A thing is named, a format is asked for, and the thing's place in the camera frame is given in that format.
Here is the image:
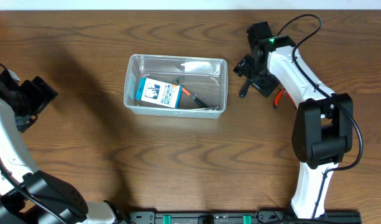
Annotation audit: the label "red handled pliers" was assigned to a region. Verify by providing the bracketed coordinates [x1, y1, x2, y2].
[273, 87, 297, 110]

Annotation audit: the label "black yellow screwdriver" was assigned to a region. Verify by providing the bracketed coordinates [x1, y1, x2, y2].
[239, 78, 252, 98]

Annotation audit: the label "silver double-ended wrench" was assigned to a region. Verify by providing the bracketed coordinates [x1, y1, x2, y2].
[190, 106, 220, 111]

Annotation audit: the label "clear plastic storage container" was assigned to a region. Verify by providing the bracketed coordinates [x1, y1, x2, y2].
[123, 54, 228, 119]

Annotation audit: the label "small hammer black red handle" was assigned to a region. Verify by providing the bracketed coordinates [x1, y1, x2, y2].
[172, 77, 209, 108]

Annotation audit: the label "blue white cardboard box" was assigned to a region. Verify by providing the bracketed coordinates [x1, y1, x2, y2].
[135, 78, 181, 109]

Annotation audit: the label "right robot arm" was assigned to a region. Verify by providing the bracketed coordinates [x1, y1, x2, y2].
[233, 22, 353, 219]

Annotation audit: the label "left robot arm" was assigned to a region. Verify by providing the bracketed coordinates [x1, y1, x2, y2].
[0, 67, 124, 223]

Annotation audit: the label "black right cable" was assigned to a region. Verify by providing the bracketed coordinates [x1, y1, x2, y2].
[275, 13, 364, 218]

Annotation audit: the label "black cable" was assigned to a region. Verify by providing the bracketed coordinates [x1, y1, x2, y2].
[0, 58, 70, 224]
[275, 13, 364, 218]

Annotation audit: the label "black left cable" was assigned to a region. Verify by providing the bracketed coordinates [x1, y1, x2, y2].
[0, 58, 70, 224]

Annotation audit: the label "black mounting rail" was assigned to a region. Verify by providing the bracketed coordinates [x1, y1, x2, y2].
[128, 209, 362, 224]

